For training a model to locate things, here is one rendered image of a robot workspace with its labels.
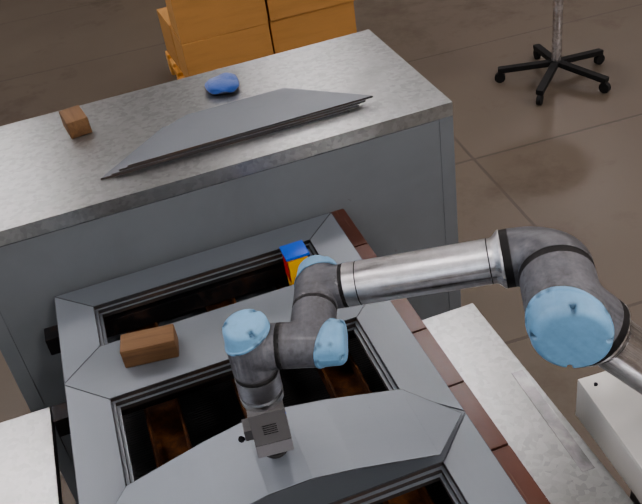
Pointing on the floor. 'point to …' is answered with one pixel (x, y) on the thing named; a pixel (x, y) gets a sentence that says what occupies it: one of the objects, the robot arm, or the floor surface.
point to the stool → (557, 59)
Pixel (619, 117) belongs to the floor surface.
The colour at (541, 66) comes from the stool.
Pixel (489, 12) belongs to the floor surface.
